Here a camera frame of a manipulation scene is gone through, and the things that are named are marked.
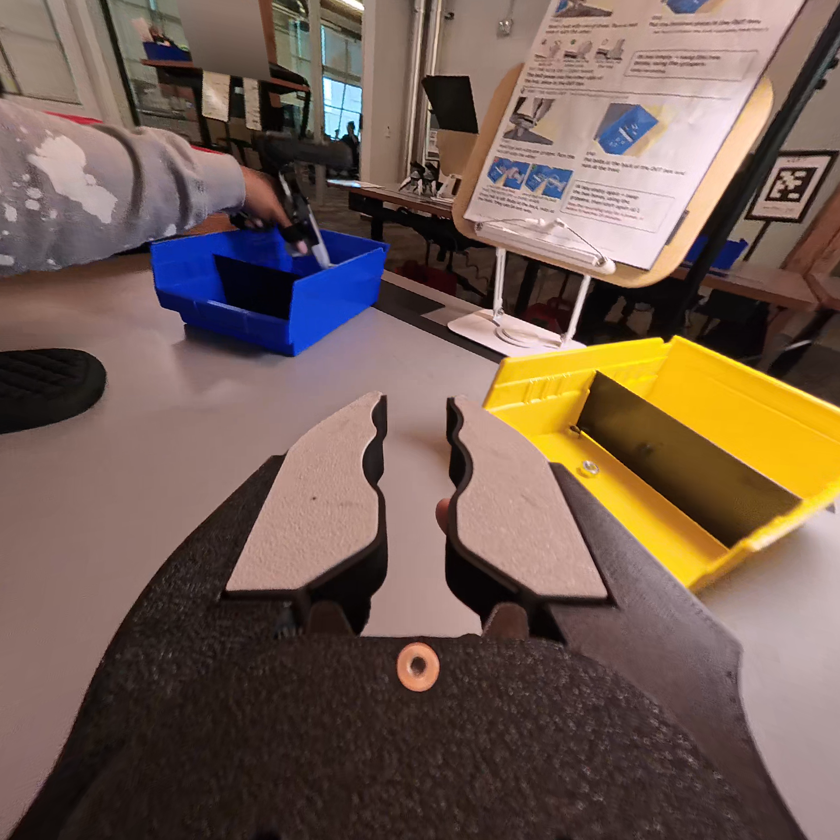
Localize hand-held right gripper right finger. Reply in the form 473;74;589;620
445;395;610;636

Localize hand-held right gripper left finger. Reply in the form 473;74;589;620
223;392;389;634

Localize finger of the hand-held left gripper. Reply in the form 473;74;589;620
303;213;333;271

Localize blue plastic bin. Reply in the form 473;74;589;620
150;226;389;357

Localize yellow plastic bin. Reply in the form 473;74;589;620
482;335;840;592

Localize wooden office desk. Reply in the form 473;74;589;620
326;178;460;240

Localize black desk device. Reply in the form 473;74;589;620
399;161;442;196

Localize spare document stand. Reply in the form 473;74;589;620
433;128;480;198

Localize black light panel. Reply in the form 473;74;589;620
421;74;480;135

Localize wooden document stand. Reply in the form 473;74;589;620
448;62;775;358

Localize black textured pad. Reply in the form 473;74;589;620
0;348;108;435

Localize printed instruction sheet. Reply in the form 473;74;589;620
462;0;808;271

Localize framed marker sign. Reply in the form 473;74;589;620
745;150;840;224

